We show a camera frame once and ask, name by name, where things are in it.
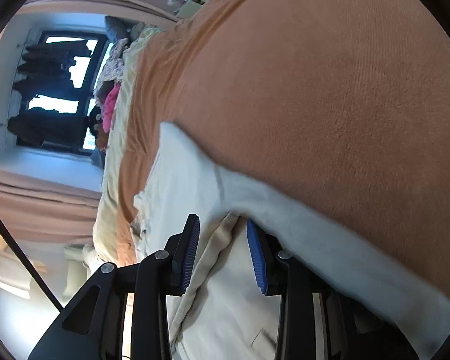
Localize large white jacket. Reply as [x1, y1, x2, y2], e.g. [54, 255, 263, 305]
[134, 123, 450, 359]

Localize floral patterned clothes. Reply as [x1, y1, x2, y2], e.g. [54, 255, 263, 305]
[95, 38, 129, 89]

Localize dark hanging clothes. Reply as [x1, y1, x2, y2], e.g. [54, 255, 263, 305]
[7, 31, 109, 154]

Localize beige duvet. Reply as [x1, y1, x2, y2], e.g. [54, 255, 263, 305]
[82, 27, 161, 272]

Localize pink curtain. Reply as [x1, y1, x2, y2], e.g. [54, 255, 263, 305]
[0, 170, 101, 244]

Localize pink plush toy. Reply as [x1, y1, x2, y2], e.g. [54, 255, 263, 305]
[102, 83, 121, 133]

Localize orange blanket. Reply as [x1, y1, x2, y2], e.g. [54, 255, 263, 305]
[117, 0, 450, 298]

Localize black cable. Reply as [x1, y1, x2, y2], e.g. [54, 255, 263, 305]
[0, 197, 65, 312]

